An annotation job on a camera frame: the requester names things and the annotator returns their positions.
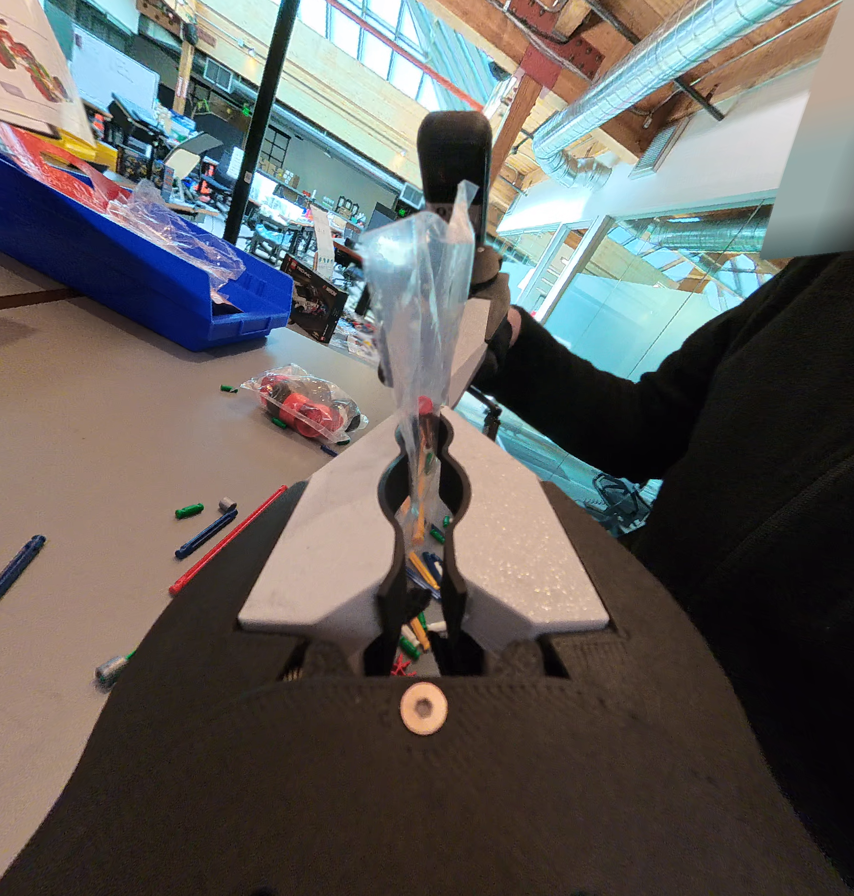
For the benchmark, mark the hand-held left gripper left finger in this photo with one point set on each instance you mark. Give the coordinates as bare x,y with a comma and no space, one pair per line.
315,553

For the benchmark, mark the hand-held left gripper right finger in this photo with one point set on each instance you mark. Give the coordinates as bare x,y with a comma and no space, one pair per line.
532,560

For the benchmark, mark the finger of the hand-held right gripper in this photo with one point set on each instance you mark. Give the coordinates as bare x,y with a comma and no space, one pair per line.
472,350

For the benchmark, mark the clear plastic bag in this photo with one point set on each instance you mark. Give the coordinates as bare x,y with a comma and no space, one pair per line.
416,294

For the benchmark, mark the bag of red toy parts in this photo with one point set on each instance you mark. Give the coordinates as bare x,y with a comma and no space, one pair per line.
304,409

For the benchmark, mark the person's right forearm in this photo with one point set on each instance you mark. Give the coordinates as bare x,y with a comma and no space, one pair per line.
595,413

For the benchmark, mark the person's right hand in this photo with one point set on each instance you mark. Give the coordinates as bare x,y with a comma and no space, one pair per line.
509,329

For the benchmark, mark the red long toy rod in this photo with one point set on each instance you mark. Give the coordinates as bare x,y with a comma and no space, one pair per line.
227,539

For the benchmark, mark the black printed box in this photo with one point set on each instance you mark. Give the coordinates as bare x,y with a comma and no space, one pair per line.
315,297

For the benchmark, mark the black pole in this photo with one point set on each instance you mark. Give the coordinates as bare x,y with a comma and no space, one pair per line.
262,119

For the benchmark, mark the crumpled clear plastic wrap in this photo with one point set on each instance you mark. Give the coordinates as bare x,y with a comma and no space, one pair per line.
182,231

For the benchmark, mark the blue plastic bin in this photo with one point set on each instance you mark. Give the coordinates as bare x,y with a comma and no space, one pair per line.
119,280

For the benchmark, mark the red sheet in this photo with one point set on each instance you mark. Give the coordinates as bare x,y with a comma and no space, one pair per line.
49,164

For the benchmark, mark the printed instruction sheet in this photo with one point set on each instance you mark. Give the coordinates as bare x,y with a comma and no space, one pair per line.
21,63

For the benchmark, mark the silver air duct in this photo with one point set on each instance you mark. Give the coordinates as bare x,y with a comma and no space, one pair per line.
644,70

